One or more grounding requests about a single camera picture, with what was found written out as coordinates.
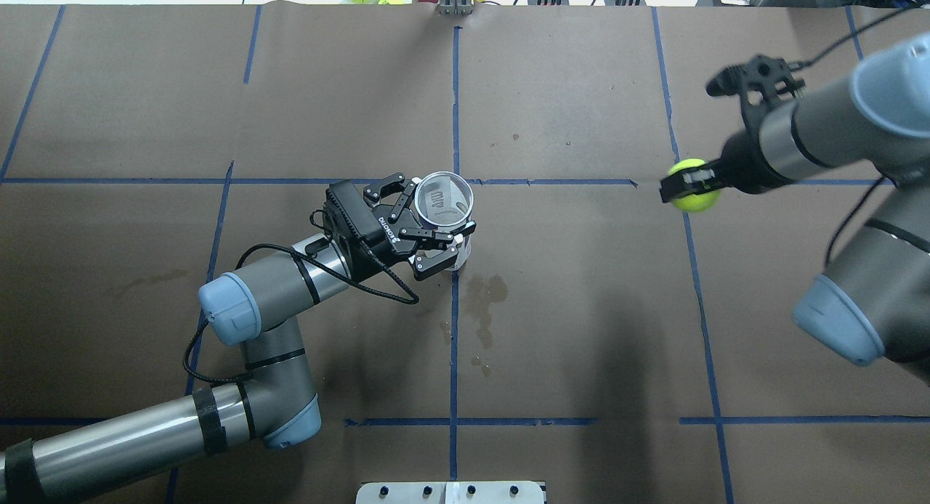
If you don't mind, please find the clear tennis ball can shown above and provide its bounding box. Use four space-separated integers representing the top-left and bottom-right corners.
412 172 476 272

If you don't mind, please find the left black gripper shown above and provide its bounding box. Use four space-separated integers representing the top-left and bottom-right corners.
323 172 461 281

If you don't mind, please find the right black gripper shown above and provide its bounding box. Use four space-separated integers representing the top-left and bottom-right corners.
660 129 777 203

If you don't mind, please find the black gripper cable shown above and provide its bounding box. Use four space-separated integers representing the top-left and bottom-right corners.
182 211 422 386

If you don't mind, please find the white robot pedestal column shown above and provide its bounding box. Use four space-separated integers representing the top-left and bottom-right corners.
355 480 548 503

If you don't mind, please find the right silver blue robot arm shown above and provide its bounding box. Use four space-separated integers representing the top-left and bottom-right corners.
660 32 929 383

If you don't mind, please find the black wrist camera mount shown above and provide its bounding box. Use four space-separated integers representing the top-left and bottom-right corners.
705 54 806 110

